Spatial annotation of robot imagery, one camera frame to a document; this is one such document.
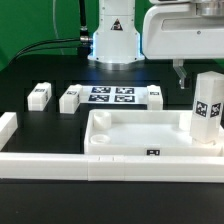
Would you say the black cable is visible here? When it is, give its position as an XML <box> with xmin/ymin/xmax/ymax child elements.
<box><xmin>8</xmin><ymin>0</ymin><xmax>94</xmax><ymax>66</ymax></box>

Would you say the fiducial marker sheet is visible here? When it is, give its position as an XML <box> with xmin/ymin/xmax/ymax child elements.
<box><xmin>80</xmin><ymin>86</ymin><xmax>148</xmax><ymax>104</ymax></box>

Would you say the white desk top tray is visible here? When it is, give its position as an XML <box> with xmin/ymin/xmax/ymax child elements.
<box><xmin>84</xmin><ymin>109</ymin><xmax>224</xmax><ymax>157</ymax></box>

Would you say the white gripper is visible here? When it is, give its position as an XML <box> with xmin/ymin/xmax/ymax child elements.
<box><xmin>142</xmin><ymin>3</ymin><xmax>224</xmax><ymax>89</ymax></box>

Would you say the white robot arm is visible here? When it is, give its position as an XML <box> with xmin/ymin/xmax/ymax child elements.
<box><xmin>88</xmin><ymin>0</ymin><xmax>224</xmax><ymax>88</ymax></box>

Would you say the thin white cable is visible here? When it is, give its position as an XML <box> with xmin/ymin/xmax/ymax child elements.
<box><xmin>52</xmin><ymin>0</ymin><xmax>66</xmax><ymax>57</ymax></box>

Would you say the white U-shaped fence wall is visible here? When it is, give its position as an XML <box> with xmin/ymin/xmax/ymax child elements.
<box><xmin>0</xmin><ymin>112</ymin><xmax>224</xmax><ymax>183</ymax></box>

